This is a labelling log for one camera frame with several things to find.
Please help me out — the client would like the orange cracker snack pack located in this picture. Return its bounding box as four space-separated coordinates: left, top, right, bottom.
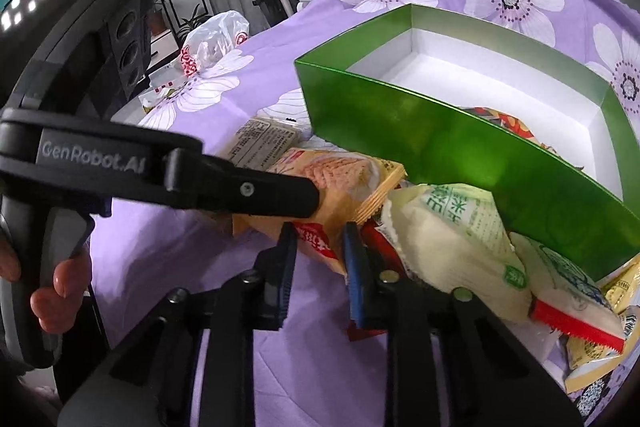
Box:
232 147 407 275

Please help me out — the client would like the potted green plant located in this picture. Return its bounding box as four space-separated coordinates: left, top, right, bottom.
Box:
153 0 210 48

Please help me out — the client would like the colourful orange snack pack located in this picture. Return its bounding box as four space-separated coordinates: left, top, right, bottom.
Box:
463 106 561 157

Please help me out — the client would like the purple floral tablecloth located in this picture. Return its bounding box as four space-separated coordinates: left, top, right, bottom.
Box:
90 0 639 426

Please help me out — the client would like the green white rice snack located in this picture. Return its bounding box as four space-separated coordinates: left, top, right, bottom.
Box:
381 183 532 323

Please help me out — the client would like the white red plastic bag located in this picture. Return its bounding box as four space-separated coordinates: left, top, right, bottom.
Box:
138 11 250 114

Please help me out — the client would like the green cardboard box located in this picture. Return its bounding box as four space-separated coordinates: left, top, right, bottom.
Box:
295 5 639 279

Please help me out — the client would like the beige text label snack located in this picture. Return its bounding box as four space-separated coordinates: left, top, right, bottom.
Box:
218 118 302 171

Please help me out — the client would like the white blue red snack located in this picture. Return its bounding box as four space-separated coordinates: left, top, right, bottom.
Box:
510 233 625 352

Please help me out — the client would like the gold snack pack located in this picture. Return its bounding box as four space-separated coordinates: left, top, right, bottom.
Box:
598 256 639 314

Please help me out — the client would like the person's left hand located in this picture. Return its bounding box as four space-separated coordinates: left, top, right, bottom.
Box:
0 235 94 335

